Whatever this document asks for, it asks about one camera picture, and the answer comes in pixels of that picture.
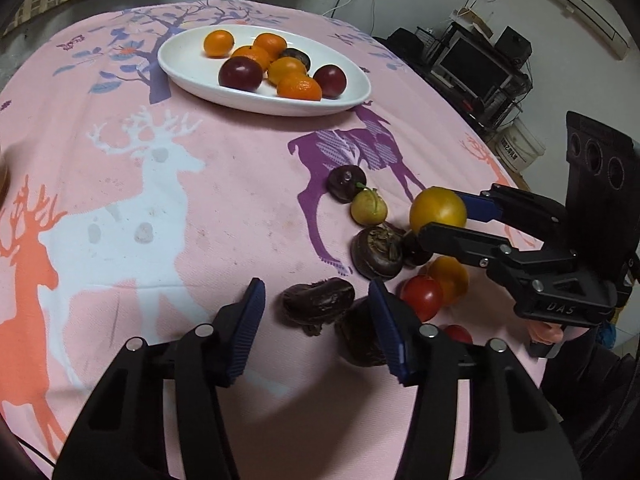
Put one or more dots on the yellow round fruit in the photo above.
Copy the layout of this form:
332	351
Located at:
438	205

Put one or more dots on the large orange tangerine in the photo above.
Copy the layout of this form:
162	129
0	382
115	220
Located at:
297	86

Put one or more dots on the orange tangerine middle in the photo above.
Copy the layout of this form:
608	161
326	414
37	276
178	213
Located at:
273	44

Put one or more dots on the pink deer print tablecloth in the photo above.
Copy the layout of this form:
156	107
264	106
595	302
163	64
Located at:
135	209

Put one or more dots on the black speaker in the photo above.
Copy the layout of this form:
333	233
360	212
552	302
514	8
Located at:
515	47

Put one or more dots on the orange oval tomato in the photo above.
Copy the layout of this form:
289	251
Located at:
453	278

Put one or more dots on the orange tangerine front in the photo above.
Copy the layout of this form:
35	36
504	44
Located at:
281	67

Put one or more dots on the dark cherry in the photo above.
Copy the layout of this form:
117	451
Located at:
345	182

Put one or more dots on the red cherry tomato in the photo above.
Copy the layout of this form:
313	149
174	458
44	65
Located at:
458	333
423	295

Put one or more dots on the black monitor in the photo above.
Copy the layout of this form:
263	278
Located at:
468	66

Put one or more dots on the orange tangerine left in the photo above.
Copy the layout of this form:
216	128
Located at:
218	44

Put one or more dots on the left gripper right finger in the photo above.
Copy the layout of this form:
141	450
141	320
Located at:
513	433

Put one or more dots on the dark purple mangosteen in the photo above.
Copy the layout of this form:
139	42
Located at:
255	53

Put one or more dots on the white plastic bucket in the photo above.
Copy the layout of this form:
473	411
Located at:
517	147

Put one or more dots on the dark water chestnut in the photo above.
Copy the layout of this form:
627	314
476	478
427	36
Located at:
376	252
312	306

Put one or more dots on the white oval plate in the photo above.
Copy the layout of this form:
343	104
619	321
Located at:
183	59

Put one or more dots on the black metal rack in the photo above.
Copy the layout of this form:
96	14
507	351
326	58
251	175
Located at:
480	115

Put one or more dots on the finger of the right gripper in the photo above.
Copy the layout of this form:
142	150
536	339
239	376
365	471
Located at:
519	209
469	247

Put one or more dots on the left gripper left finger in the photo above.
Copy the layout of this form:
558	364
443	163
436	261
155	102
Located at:
119	433

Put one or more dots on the dark red plum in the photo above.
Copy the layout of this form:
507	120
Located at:
240	73
332	81

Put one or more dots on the small green yellow fruit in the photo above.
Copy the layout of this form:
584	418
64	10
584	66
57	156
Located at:
368	208

